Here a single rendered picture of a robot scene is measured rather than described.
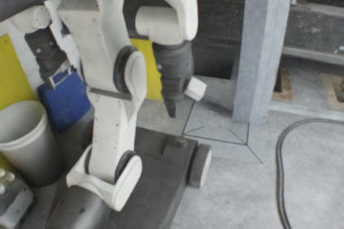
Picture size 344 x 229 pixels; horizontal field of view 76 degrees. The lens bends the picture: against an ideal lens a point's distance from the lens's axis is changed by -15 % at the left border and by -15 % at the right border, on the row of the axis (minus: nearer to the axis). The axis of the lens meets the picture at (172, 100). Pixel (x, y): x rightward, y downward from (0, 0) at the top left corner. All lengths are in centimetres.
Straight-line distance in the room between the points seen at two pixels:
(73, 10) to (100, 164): 49
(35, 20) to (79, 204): 53
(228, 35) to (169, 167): 74
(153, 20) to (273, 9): 70
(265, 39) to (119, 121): 73
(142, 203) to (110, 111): 35
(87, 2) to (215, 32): 87
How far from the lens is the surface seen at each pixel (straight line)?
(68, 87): 146
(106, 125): 83
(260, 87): 131
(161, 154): 105
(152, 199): 95
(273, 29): 117
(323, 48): 142
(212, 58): 208
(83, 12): 63
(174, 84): 61
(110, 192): 79
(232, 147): 132
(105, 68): 70
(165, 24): 52
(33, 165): 121
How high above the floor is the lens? 99
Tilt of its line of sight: 38 degrees down
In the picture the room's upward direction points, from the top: 3 degrees counter-clockwise
